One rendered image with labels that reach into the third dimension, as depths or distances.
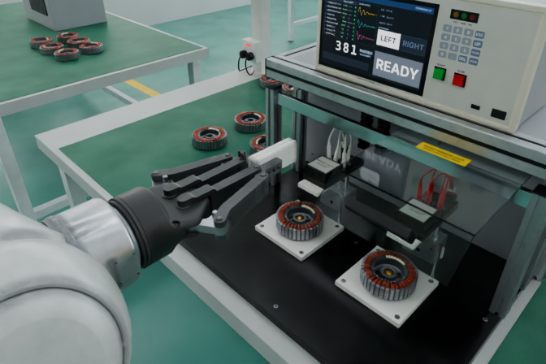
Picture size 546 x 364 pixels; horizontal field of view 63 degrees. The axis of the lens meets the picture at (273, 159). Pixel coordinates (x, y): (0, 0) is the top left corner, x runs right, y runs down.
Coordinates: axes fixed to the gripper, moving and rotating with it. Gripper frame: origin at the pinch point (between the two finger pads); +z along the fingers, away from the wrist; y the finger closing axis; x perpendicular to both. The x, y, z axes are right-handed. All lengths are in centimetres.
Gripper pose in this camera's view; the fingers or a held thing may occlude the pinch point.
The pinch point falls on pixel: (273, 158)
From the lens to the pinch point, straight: 55.1
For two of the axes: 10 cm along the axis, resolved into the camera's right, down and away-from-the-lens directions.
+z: 7.1, -3.7, 6.0
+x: 0.0, -8.5, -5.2
